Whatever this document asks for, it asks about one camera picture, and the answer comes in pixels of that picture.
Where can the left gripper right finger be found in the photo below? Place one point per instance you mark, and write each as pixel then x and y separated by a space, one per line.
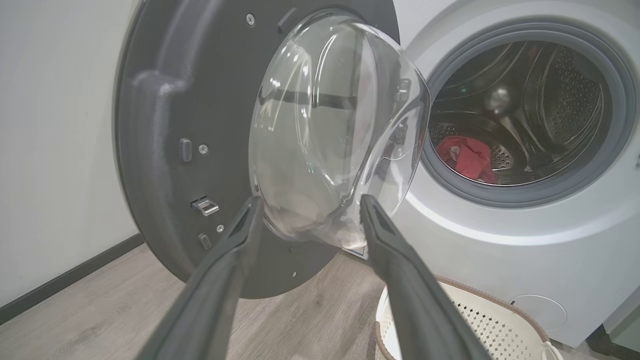
pixel 420 320

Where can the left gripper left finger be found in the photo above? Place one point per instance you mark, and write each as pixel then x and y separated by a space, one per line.
pixel 210 300

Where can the washing machine glass door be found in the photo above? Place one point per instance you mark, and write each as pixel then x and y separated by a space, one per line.
pixel 165 150

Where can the red printed garment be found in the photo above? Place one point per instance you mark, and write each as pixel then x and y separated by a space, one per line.
pixel 470 157

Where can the white front-load washing machine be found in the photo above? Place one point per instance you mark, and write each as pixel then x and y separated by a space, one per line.
pixel 500 250

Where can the cream perforated laundry basket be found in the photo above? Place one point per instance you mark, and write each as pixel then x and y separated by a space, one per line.
pixel 500 330

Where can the round white filter cover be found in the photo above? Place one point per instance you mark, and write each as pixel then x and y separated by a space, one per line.
pixel 540 312

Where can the black baseboard strip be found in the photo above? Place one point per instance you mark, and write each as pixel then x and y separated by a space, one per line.
pixel 65 280

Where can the pale green cabinet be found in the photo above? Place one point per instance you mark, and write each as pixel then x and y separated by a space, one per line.
pixel 630 330

